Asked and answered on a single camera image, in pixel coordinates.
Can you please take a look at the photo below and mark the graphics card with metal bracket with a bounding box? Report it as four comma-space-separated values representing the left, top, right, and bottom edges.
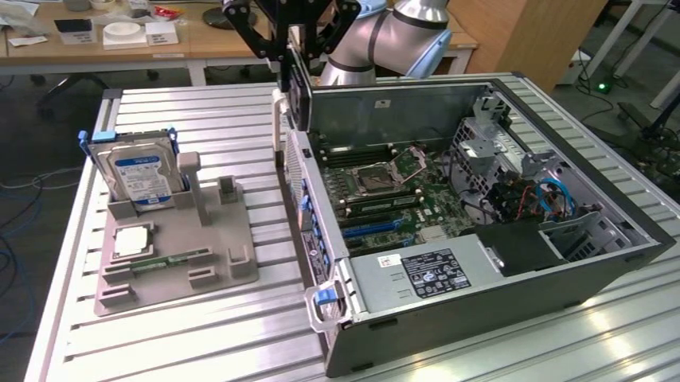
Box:
275, 24, 315, 133

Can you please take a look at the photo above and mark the black round lamp base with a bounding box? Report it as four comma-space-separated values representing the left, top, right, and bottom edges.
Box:
202, 6, 235, 29

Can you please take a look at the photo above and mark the plain white box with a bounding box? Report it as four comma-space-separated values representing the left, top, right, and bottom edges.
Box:
143, 21, 179, 47

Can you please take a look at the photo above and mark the white box with round dish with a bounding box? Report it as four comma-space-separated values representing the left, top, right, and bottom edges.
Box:
101, 21, 148, 51

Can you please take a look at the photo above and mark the white box with black top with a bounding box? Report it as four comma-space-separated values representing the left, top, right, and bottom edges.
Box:
55, 18, 101, 45

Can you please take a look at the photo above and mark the metal socket cover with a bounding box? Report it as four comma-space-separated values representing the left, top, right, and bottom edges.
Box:
391, 145, 429, 184

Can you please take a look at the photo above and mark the wooden cabinet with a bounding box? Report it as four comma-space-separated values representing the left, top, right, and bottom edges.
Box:
450, 0, 610, 91

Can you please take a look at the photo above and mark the CPU socket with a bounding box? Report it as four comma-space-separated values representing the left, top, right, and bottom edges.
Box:
354, 161, 405, 196

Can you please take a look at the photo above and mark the metal disk bay cage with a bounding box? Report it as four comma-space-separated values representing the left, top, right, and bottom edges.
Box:
450, 117, 537, 188

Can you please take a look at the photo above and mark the hard disk in blue caddy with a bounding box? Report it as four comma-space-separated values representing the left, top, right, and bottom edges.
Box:
79, 125, 184, 212

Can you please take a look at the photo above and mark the wooden desk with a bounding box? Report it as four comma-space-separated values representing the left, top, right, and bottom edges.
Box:
0, 0, 479, 76

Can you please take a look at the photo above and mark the dark RAM stick with labels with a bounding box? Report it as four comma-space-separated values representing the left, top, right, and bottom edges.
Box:
347, 193, 422, 212

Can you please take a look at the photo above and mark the clear plastic bag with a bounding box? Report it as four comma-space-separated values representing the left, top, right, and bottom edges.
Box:
0, 2, 44, 31

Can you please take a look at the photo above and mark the green motherboard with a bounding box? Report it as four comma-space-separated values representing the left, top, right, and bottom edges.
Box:
307, 131, 479, 258

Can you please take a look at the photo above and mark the blue expansion slot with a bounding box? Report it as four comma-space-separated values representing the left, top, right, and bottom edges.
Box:
340, 220, 403, 240

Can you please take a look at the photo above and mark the grey plastic parts rack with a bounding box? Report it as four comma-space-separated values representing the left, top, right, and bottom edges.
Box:
93, 150, 262, 318

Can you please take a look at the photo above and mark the silver CPU chip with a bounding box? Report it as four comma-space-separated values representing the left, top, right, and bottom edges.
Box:
113, 226, 153, 255

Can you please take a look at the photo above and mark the green RAM stick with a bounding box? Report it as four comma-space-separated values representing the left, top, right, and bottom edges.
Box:
129, 248, 214, 270

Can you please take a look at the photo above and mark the black equipment base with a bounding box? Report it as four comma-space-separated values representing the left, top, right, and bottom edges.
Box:
614, 101, 680, 176

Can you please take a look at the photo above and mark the grey power supply unit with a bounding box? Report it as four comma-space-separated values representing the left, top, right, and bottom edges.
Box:
347, 234, 503, 314

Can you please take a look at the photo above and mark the slanted metal drive cage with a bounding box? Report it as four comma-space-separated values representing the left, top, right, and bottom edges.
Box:
538, 210, 633, 259

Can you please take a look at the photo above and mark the open black PC case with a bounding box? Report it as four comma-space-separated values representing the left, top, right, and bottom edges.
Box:
271, 77, 677, 379

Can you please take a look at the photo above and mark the black wire bundle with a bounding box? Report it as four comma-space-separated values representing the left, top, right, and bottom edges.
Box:
461, 181, 531, 224

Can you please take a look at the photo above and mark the blue disk wire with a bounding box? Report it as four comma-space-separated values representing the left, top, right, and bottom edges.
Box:
533, 178, 578, 218

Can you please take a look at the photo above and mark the white desk frame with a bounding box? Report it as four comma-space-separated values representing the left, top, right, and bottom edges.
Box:
581, 0, 680, 109

